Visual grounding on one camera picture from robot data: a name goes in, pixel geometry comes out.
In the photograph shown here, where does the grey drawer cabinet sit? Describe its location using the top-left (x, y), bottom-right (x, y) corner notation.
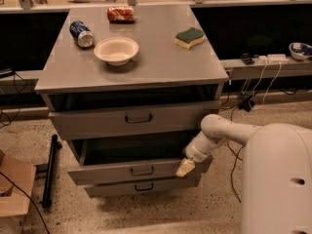
top-left (34, 4), bottom-right (230, 180)

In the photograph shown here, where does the black metal bar left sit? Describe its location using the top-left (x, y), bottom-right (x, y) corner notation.
top-left (41, 135), bottom-right (62, 209)

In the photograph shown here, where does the blue white bowl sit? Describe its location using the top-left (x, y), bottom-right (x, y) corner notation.
top-left (289, 42), bottom-right (312, 60)

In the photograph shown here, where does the black power adapter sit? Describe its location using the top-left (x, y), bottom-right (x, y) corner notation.
top-left (239, 99), bottom-right (254, 112)

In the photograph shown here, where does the blue soda can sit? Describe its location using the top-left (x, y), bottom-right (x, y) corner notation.
top-left (69, 20), bottom-right (95, 48)

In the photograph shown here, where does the orange snack bag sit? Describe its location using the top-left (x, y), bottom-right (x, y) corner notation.
top-left (106, 6), bottom-right (135, 23)

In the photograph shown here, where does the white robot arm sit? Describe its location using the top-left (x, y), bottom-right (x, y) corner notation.
top-left (176, 114), bottom-right (312, 234)

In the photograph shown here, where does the black floor cable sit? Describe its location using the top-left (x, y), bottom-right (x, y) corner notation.
top-left (226, 105), bottom-right (245, 204)

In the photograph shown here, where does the green yellow sponge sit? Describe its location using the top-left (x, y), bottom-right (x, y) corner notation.
top-left (175, 27), bottom-right (205, 50)

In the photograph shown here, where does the grey top drawer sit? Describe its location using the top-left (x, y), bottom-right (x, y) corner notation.
top-left (50, 100), bottom-right (220, 140)

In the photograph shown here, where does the white paper bowl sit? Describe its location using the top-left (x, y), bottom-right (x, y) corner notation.
top-left (94, 37), bottom-right (139, 66)

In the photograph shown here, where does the white power strip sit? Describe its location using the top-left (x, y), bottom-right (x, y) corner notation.
top-left (258, 54), bottom-right (289, 63)

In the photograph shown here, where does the brown cardboard box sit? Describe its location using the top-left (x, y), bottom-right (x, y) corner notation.
top-left (0, 151), bottom-right (36, 234)

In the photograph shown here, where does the small black device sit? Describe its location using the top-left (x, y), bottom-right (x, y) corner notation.
top-left (241, 53), bottom-right (254, 65)

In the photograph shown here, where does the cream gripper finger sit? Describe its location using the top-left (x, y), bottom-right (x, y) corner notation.
top-left (175, 158), bottom-right (195, 177)

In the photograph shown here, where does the black cable left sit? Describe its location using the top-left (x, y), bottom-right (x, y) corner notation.
top-left (0, 171), bottom-right (52, 234)

